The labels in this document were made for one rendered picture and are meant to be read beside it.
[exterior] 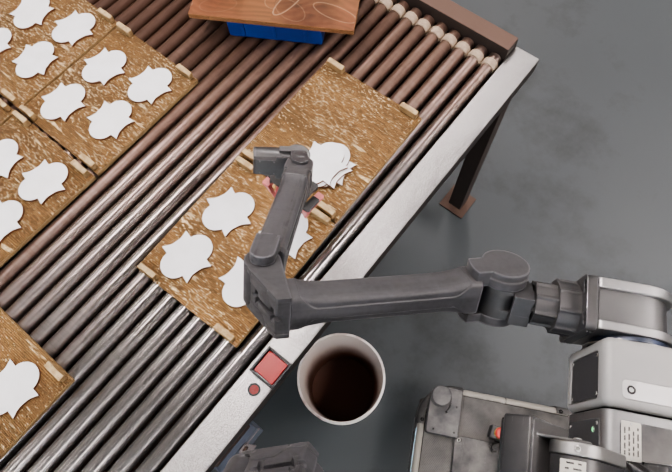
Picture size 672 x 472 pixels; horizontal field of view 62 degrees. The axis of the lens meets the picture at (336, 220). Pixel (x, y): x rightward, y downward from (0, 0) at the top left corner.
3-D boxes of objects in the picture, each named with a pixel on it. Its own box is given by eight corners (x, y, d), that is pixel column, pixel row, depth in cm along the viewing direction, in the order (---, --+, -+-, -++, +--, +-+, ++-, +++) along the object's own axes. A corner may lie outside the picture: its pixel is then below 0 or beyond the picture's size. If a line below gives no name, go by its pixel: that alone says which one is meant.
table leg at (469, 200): (476, 199, 256) (530, 85, 177) (461, 219, 252) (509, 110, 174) (453, 185, 259) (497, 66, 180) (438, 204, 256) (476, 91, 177)
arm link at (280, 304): (250, 353, 82) (251, 298, 76) (241, 295, 93) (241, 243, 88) (524, 325, 93) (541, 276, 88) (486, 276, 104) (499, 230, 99)
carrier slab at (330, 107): (421, 121, 166) (422, 118, 164) (336, 224, 154) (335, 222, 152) (327, 63, 175) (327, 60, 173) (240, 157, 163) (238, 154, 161)
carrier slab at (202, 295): (335, 226, 153) (335, 224, 152) (237, 348, 141) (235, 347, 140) (238, 159, 162) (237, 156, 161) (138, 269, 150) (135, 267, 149)
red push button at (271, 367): (288, 366, 140) (288, 365, 139) (272, 385, 138) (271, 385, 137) (270, 351, 141) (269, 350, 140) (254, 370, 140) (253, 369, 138)
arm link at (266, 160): (306, 198, 123) (309, 162, 118) (253, 197, 121) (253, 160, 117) (302, 173, 133) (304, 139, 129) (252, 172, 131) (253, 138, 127)
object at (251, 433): (269, 433, 156) (259, 430, 140) (235, 476, 152) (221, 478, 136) (239, 406, 159) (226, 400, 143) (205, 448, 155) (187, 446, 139)
